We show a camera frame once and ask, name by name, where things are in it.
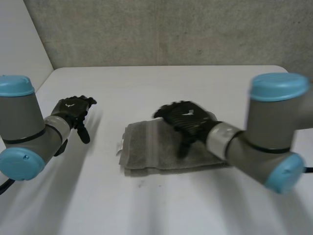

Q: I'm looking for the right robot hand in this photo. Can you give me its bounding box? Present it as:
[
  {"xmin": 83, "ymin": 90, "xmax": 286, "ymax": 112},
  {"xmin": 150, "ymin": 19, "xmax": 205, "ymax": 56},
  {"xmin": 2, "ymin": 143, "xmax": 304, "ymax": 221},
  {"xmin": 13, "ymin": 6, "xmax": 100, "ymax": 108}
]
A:
[{"xmin": 153, "ymin": 100, "xmax": 223, "ymax": 159}]

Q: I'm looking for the grey towel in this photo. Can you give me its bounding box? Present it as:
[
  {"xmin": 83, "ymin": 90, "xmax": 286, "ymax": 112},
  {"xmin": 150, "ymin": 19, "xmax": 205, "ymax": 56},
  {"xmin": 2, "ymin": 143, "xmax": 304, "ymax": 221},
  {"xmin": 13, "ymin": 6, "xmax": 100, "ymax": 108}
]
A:
[{"xmin": 115, "ymin": 117, "xmax": 230, "ymax": 177}]

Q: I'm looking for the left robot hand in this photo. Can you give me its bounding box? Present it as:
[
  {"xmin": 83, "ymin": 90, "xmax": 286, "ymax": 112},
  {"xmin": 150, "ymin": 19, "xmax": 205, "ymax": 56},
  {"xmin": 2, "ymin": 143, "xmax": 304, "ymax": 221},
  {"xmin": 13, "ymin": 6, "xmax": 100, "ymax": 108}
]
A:
[{"xmin": 49, "ymin": 95, "xmax": 97, "ymax": 144}]

